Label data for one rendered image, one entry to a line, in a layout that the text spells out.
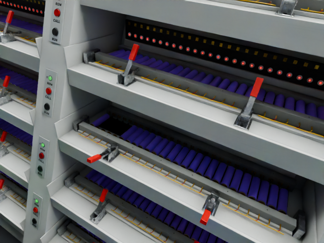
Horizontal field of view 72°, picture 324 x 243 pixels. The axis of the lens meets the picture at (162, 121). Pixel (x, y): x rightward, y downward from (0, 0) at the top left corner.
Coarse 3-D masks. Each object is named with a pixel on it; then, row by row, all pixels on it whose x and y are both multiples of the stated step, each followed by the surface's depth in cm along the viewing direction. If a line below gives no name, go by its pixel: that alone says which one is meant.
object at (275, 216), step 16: (80, 128) 62; (96, 128) 61; (128, 144) 57; (144, 160) 55; (160, 160) 53; (176, 176) 51; (192, 176) 50; (224, 192) 47; (256, 208) 45; (288, 224) 43
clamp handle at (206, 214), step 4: (212, 200) 45; (208, 204) 44; (212, 204) 45; (208, 208) 43; (212, 208) 44; (204, 212) 41; (208, 212) 42; (204, 216) 40; (208, 216) 40; (200, 220) 39; (204, 220) 39; (204, 224) 39
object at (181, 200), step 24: (72, 120) 62; (120, 120) 69; (72, 144) 58; (96, 144) 59; (216, 144) 59; (96, 168) 57; (120, 168) 53; (144, 168) 54; (144, 192) 52; (168, 192) 49; (192, 192) 49; (312, 192) 47; (192, 216) 47; (216, 216) 45; (240, 216) 46; (312, 216) 42; (240, 240) 43; (264, 240) 42; (288, 240) 42; (312, 240) 39
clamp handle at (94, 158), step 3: (108, 150) 54; (102, 153) 53; (105, 153) 53; (108, 153) 54; (93, 156) 50; (96, 156) 50; (99, 156) 51; (102, 156) 52; (87, 159) 48; (90, 159) 48; (93, 159) 49; (96, 159) 50; (99, 159) 51; (90, 162) 48
